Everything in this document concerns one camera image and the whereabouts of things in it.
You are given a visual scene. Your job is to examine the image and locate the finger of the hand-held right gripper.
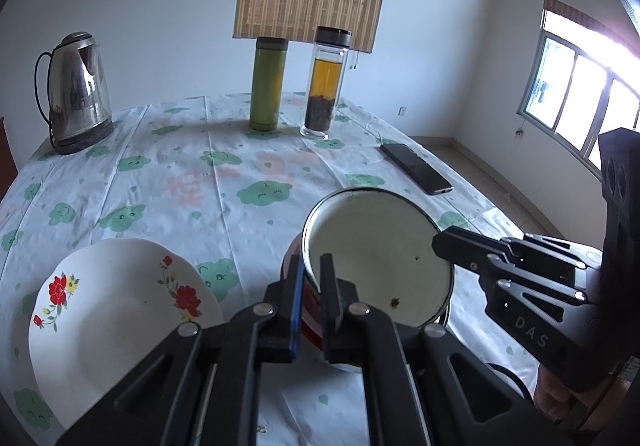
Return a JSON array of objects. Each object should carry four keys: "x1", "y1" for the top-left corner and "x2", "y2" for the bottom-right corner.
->
[
  {"x1": 431, "y1": 226, "x2": 609, "y2": 392},
  {"x1": 501, "y1": 232, "x2": 604, "y2": 273}
]

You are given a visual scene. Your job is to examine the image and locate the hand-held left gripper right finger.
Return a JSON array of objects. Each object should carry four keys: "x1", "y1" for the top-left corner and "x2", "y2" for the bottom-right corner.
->
[{"x1": 320, "y1": 253, "x2": 556, "y2": 446}]

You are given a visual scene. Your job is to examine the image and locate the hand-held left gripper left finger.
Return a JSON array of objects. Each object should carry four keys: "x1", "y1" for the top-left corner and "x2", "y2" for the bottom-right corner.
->
[{"x1": 55, "y1": 253, "x2": 305, "y2": 446}]

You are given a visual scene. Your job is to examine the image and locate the enamel mug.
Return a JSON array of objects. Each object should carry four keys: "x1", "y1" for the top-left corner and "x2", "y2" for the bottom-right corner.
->
[{"x1": 280, "y1": 188, "x2": 456, "y2": 372}]

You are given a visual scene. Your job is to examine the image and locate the person's right hand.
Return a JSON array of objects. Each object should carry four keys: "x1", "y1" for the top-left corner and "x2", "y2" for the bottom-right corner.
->
[{"x1": 532, "y1": 361, "x2": 571, "y2": 423}]

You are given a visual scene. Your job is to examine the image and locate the black smartphone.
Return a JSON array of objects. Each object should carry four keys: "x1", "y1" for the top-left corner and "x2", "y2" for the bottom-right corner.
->
[{"x1": 380, "y1": 142, "x2": 454, "y2": 196}]

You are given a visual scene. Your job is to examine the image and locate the white plate with red flowers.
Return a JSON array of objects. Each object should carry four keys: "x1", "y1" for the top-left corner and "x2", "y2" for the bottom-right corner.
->
[{"x1": 27, "y1": 238, "x2": 224, "y2": 432}]

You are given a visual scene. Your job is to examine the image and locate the glass tea bottle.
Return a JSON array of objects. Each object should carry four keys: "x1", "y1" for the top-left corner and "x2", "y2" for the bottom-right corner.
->
[{"x1": 300, "y1": 26, "x2": 352, "y2": 141}]

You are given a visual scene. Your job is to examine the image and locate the green thermos flask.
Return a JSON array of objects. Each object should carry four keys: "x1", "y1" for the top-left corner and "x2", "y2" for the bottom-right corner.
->
[{"x1": 249, "y1": 36, "x2": 289, "y2": 132}]

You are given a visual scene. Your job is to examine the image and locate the dark kettle base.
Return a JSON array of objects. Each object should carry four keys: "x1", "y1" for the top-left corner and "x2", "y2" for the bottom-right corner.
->
[{"x1": 50, "y1": 120, "x2": 115, "y2": 156}]

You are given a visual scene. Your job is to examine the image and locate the stainless steel electric kettle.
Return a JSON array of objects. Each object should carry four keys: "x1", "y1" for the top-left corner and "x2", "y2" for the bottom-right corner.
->
[{"x1": 34, "y1": 31, "x2": 113, "y2": 139}]

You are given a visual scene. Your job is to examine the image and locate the brown wooden cabinet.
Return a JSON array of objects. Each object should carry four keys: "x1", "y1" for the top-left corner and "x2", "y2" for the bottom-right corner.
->
[{"x1": 0, "y1": 116, "x2": 20, "y2": 179}]

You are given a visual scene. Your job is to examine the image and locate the black cable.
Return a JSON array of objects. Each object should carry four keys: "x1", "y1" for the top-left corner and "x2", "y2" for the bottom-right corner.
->
[{"x1": 486, "y1": 362, "x2": 535, "y2": 401}]

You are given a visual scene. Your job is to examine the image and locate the window with green frame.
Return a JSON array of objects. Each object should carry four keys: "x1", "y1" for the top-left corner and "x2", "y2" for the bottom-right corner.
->
[{"x1": 517, "y1": 0, "x2": 640, "y2": 177}]

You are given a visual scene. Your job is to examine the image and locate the white charging cable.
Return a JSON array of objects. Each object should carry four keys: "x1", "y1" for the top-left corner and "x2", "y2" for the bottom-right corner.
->
[{"x1": 345, "y1": 116, "x2": 388, "y2": 148}]

